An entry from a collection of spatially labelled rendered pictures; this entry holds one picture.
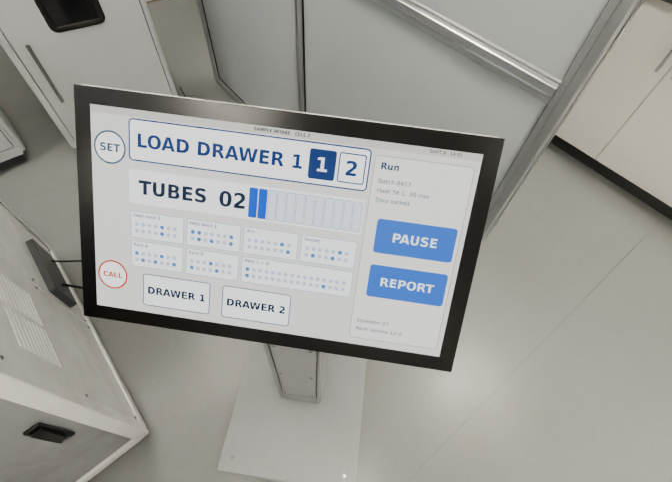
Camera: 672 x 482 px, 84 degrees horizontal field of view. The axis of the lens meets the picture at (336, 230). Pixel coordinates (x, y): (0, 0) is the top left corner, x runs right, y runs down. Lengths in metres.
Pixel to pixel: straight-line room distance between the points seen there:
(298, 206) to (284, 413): 1.08
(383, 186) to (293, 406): 1.11
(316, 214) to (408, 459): 1.17
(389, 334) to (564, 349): 1.39
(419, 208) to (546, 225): 1.75
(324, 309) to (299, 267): 0.07
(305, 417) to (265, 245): 1.03
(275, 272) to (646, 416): 1.66
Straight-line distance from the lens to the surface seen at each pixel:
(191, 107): 0.50
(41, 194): 2.38
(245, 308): 0.53
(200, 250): 0.52
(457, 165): 0.47
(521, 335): 1.79
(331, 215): 0.46
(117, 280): 0.59
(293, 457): 1.44
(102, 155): 0.56
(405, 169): 0.46
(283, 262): 0.49
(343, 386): 1.48
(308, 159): 0.46
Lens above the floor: 1.47
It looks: 54 degrees down
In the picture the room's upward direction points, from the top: 5 degrees clockwise
